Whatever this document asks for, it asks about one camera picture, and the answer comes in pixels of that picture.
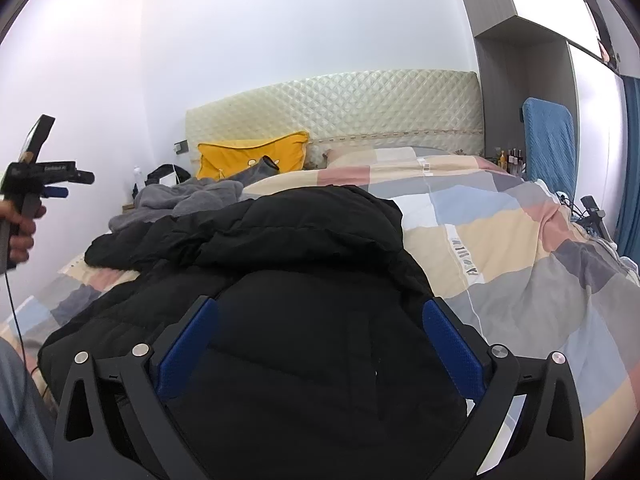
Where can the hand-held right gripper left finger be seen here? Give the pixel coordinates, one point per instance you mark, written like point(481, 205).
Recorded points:
point(187, 350)

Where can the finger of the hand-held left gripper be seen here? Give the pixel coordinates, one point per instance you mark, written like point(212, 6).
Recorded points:
point(80, 177)
point(56, 193)

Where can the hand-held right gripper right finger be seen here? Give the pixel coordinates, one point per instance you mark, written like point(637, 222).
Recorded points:
point(452, 350)

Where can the black puffer jacket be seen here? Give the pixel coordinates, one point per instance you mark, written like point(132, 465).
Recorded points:
point(300, 240)

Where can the person's left hand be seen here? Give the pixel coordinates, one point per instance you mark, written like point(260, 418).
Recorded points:
point(20, 240)

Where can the brown nightstand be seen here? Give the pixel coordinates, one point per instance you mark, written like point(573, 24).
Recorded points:
point(129, 206)

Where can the black bag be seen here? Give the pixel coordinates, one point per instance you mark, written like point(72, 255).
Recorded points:
point(167, 172)

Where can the grey fleece garment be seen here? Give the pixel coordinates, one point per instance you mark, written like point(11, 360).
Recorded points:
point(165, 200)

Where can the pastel checked duvet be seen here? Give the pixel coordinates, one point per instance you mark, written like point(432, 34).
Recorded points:
point(500, 240)

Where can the yellow pillow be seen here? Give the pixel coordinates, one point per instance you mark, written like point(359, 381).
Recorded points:
point(235, 157)

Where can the dark grey sweater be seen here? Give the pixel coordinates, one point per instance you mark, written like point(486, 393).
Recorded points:
point(255, 170)

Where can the person's jeans leg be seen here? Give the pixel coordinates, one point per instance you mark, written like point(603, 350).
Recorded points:
point(20, 410)

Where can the black tripod stand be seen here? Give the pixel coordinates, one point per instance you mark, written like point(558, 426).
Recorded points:
point(592, 212)

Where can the row of small bottles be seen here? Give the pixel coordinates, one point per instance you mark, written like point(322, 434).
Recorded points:
point(511, 160)

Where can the checked pillow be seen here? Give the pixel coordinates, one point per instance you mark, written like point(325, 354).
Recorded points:
point(350, 156)

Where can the blue towel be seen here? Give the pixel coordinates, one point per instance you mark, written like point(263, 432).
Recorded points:
point(547, 145)

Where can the blue curtain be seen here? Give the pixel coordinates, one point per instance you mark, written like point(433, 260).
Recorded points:
point(629, 170)

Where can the cream quilted headboard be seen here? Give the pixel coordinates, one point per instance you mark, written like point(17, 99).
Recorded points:
point(350, 105)

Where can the grey white wardrobe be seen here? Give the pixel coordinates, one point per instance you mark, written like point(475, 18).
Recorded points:
point(595, 125)

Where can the dark wall socket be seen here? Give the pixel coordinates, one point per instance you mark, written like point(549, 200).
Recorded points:
point(181, 147)

